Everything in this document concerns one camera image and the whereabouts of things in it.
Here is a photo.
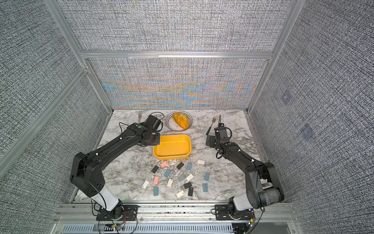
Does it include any pink eraser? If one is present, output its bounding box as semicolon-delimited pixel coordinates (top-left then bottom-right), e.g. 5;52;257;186
160;161;168;168
153;176;160;185

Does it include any black eraser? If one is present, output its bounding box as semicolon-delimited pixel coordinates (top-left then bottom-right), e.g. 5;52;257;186
151;166;159;174
188;187;194;197
183;182;192;189
176;162;184;170

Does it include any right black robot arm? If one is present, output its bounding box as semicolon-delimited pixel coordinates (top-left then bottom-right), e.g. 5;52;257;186
206;116;284;220

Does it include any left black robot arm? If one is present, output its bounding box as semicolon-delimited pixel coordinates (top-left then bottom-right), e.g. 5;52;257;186
70;114;163;214

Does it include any yellow storage box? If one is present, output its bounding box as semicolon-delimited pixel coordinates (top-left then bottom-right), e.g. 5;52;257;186
153;134;192;160

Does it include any grey eraser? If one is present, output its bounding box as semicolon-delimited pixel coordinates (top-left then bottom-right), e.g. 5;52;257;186
177;174;186;182

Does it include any cream eraser centre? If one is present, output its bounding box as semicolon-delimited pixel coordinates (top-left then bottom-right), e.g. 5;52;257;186
186;174;194;182

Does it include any white eraser bottom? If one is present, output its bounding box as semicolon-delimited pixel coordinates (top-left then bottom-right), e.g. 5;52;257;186
176;190;185;198

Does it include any black eraser bottom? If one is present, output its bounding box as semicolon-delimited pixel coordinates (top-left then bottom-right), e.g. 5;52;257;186
188;187;194;197

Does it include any patterned white bowl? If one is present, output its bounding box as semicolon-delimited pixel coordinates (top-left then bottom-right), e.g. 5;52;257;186
165;111;193;132

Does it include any yellow bread loaf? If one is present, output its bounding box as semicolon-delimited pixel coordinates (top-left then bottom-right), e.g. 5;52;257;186
173;113;190;130

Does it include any green handled gold fork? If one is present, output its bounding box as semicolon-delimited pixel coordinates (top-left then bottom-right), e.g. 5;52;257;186
206;116;217;136

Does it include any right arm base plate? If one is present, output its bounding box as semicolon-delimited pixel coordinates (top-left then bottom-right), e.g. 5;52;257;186
213;203;255;221

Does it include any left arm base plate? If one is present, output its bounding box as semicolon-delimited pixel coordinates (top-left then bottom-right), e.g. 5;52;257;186
96;205;139;221

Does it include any aluminium front rail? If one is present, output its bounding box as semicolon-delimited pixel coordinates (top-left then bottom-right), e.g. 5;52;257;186
53;200;300;223

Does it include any white slotted cable duct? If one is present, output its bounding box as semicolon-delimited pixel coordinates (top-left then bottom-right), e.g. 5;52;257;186
61;223;235;234

